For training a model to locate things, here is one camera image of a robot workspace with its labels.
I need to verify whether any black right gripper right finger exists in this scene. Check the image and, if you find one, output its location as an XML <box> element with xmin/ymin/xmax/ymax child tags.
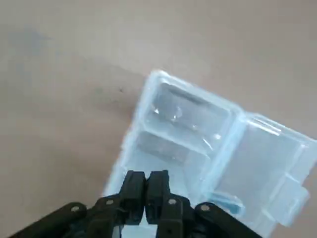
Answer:
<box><xmin>145</xmin><ymin>169</ymin><xmax>251</xmax><ymax>238</ymax></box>

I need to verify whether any transparent compartment box with lid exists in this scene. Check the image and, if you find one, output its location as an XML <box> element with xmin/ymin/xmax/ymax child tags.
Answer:
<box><xmin>101</xmin><ymin>69</ymin><xmax>317</xmax><ymax>238</ymax></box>

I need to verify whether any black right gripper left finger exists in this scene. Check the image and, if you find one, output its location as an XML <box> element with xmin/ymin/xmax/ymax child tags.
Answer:
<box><xmin>9</xmin><ymin>170</ymin><xmax>147</xmax><ymax>238</ymax></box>

